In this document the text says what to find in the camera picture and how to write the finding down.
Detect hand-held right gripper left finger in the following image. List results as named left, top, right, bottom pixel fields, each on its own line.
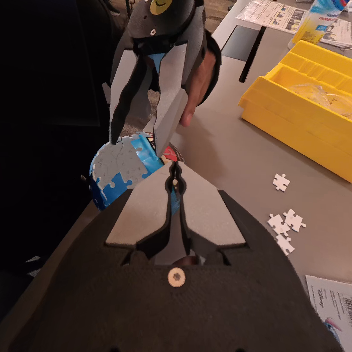
left=105, top=162, right=175, bottom=259

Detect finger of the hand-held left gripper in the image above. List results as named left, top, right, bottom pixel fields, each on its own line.
left=109, top=49, right=150, bottom=145
left=153, top=43, right=191, bottom=157

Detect printed paper sheet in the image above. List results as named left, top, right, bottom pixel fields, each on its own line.
left=320, top=18, right=352, bottom=49

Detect clear plastic bag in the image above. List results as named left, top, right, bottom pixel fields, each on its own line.
left=287, top=84, right=352, bottom=119

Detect leaflet in plastic sleeve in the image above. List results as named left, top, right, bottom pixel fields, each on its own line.
left=236, top=0, right=308, bottom=34

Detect yellow plastic bin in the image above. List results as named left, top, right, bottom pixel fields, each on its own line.
left=238, top=40, right=352, bottom=183

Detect printed cardboard puzzle box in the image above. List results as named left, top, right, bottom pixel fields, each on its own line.
left=305, top=275, right=352, bottom=344

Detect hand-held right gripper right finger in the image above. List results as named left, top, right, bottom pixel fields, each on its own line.
left=175, top=161, right=246, bottom=263

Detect blue puzzle ball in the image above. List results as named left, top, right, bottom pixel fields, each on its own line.
left=89, top=131, right=188, bottom=213

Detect person's black top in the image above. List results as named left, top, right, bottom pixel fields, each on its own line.
left=0, top=0, right=130, bottom=278

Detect person's left hand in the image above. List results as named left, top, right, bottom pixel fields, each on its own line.
left=180, top=47, right=218, bottom=127

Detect white puzzle pieces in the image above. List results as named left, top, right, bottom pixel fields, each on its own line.
left=267, top=173, right=307, bottom=256

